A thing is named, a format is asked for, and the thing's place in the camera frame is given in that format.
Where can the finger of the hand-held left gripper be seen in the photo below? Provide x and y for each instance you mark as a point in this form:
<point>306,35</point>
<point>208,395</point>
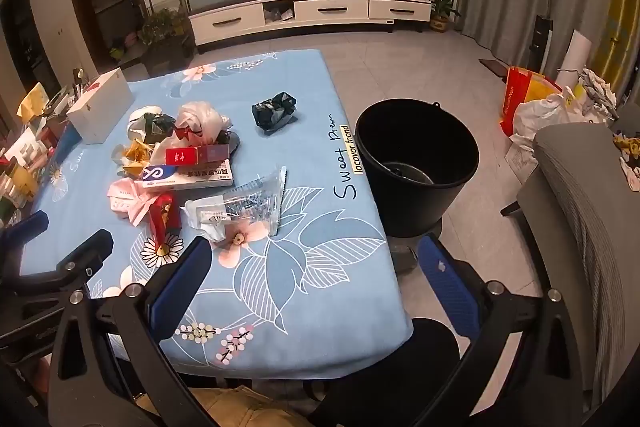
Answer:
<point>22,227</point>
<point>85,254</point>

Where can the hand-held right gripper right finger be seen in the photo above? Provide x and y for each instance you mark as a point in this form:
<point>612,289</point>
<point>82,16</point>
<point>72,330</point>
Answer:
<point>447,282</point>

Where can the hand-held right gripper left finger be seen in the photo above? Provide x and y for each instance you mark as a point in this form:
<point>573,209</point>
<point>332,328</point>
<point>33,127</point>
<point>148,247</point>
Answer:
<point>182,282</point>

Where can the yellow snack bag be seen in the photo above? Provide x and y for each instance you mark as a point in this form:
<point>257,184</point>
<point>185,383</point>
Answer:
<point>132,154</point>

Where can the black bucket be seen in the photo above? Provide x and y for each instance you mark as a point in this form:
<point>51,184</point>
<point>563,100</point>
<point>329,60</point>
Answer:
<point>415,132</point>

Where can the grey round base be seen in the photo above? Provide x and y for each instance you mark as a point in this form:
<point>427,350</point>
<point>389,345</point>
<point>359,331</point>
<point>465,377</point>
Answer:
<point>405,252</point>

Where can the red wrapper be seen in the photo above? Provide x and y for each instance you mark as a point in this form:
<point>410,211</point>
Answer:
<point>162,217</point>

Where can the pile of assorted boxes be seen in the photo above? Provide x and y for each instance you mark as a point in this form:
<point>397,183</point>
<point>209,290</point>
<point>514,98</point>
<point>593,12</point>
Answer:
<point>30,157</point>

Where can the pink crumpled paper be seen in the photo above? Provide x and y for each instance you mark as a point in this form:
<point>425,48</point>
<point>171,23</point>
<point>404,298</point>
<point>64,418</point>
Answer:
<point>130,199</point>

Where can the white crumpled paper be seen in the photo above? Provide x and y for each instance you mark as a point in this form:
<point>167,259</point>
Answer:
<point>200,212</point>

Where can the white blue medicine box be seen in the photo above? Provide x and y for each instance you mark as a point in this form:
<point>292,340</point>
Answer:
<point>200,177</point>

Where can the clear plastic bag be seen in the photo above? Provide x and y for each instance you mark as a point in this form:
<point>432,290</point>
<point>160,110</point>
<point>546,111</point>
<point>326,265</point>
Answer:
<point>260,197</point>

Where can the blue floral tablecloth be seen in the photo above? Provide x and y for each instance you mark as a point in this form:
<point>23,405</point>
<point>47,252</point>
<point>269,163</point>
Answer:
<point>300,282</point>

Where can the red cigarette box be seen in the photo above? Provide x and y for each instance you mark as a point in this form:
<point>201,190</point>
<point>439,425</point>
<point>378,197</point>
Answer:
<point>185,155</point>

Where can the person's leg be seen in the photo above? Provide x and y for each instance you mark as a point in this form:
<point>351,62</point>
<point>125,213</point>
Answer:
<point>240,407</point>

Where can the white gift box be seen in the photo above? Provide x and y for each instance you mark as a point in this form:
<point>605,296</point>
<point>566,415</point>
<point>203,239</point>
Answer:
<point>100,107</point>

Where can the grey sofa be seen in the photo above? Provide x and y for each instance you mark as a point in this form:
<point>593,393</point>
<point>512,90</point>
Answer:
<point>575,207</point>

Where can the crumpled white plastic bag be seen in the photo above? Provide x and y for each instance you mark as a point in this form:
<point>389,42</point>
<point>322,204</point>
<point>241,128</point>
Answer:
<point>200,117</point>

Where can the large white plastic bag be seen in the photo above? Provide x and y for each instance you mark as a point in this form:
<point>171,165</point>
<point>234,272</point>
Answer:
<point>540,117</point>

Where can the dark crumpled packet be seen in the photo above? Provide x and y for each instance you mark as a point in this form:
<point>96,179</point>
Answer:
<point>272,112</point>

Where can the red yellow shopping bag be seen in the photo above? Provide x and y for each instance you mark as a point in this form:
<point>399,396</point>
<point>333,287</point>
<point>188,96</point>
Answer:
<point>517,97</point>

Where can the brown doormat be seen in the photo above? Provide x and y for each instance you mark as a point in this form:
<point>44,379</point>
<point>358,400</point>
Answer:
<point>495,68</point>

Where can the pile of clothes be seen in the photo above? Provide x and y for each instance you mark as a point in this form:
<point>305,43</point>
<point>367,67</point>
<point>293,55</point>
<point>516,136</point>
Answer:
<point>630,157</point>

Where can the group of leafy plants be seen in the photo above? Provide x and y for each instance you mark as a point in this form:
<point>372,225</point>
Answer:
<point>160,27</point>

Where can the white grey crumpled cloth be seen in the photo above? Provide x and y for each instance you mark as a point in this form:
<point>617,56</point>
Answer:
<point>597,92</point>

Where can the white paper roll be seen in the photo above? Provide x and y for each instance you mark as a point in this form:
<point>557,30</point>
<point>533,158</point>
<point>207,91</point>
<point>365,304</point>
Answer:
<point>574,57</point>

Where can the upright vacuum cleaner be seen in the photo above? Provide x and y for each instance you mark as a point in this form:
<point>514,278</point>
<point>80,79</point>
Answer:
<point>542,32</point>

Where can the small potted plant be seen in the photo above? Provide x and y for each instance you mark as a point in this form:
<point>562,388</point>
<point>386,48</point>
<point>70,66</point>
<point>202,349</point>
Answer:
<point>442,14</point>

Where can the white TV cabinet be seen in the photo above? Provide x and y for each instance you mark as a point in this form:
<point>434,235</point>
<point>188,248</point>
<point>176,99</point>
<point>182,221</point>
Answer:
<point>320,9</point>

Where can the yellow patterned curtain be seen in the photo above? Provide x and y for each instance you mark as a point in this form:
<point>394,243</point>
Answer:
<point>617,22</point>

